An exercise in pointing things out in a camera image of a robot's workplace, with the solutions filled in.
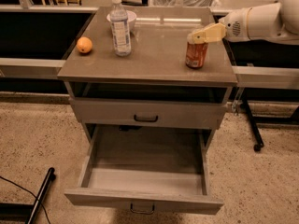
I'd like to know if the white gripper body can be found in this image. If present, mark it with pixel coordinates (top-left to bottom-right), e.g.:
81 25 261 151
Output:
219 7 250 42

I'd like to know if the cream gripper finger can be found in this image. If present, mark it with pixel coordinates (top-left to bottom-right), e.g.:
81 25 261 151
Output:
192 23 226 44

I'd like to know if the red coke can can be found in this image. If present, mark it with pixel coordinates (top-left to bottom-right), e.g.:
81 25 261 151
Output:
185 34 208 69

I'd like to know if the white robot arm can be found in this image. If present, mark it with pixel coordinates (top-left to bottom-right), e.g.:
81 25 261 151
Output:
187 0 299 45

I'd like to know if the grey drawer cabinet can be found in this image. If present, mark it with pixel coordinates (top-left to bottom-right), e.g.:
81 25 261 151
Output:
57 6 238 144

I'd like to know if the closed grey top drawer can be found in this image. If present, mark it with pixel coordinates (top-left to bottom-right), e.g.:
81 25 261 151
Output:
69 98 226 130

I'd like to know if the open grey middle drawer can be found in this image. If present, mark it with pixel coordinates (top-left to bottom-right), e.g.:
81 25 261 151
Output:
65 125 223 215

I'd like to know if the white bowl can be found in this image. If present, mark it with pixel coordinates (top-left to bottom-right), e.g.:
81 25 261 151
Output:
107 10 136 32

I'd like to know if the clear plastic water bottle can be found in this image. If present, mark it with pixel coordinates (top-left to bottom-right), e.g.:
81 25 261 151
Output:
109 0 132 57

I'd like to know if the black wheeled table leg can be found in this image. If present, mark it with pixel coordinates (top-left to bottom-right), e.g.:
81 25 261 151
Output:
241 98 299 152

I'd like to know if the orange fruit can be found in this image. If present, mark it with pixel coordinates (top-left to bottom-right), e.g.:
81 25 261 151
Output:
77 37 93 54

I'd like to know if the black floor stand bar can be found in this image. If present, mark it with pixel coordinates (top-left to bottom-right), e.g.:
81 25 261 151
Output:
0 167 56 224

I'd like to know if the black cable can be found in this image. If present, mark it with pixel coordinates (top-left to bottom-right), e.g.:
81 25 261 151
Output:
0 175 52 224

